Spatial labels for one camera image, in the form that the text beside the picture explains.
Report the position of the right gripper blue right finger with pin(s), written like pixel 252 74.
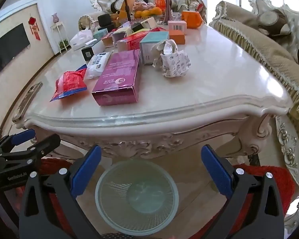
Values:
pixel 264 217

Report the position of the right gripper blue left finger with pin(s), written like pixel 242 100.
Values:
pixel 50 209

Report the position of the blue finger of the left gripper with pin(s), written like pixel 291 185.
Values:
pixel 39 146
pixel 8 142

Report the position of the red snack bag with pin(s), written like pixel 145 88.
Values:
pixel 70 83

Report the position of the magenta cardboard box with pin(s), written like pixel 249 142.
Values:
pixel 119 82

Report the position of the white wet wipes pack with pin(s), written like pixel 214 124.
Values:
pixel 97 64

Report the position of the black small box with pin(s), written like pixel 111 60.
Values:
pixel 92 49

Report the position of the red long cardboard box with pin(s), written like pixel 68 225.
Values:
pixel 131 42

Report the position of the teal cardboard box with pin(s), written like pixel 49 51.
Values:
pixel 148 42

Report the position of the printed paper bag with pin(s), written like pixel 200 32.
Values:
pixel 170 61

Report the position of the beige carton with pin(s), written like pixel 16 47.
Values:
pixel 145 24

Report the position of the orange box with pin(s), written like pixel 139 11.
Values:
pixel 178 36

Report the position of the pink barcode box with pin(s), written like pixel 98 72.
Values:
pixel 178 25

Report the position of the small teal box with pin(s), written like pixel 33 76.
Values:
pixel 100 34

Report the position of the red chinese knot decoration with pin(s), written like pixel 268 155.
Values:
pixel 34 27

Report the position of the white tissue pack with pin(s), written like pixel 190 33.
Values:
pixel 81 38

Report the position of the beige fringed sofa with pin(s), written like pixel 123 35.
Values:
pixel 271 36

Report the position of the oranges in fruit tray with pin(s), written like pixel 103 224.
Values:
pixel 154 11

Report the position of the orange ceramic mug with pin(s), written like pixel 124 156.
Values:
pixel 193 19

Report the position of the wall mounted black television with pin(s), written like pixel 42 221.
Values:
pixel 11 44

